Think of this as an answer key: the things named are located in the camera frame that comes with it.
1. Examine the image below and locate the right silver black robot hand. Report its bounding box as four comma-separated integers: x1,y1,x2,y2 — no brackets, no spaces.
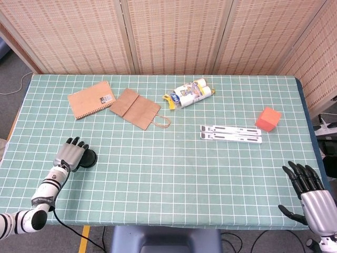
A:
277,161,336,236

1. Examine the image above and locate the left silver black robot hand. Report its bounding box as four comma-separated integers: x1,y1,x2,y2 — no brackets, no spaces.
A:
53,136,90,173

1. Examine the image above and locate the small black round object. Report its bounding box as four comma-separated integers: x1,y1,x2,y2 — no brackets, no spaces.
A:
77,148,98,169

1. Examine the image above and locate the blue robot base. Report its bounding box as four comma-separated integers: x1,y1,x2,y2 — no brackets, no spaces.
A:
110,225,223,253

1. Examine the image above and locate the kraft spiral notebook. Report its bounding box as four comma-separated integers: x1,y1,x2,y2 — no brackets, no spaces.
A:
67,80,116,121

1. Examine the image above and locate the yellow floor tape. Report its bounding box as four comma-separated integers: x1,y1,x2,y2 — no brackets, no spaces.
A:
78,225,91,253

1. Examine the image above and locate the orange cube box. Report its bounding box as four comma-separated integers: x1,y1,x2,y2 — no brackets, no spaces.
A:
255,106,282,132

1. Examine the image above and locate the green checked tablecloth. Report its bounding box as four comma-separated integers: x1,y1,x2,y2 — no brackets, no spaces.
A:
0,74,330,231

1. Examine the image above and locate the white folding laptop stand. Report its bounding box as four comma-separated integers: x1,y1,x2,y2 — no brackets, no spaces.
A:
199,124,263,144

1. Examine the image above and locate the pack of white rolls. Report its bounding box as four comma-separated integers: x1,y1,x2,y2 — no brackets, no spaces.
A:
162,77,217,111

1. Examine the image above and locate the bamboo folding screen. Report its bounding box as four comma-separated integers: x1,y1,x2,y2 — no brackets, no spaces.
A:
0,0,337,111

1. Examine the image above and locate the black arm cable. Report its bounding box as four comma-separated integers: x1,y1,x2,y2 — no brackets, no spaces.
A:
49,159,106,253

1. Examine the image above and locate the brown paper bag with handle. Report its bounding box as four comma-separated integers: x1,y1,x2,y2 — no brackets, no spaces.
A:
108,88,172,131

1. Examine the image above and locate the black floor cable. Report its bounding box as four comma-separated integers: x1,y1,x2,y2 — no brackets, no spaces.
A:
220,228,308,253

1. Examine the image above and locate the white floor cable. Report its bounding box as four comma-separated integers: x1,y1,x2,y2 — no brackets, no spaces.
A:
0,71,34,96

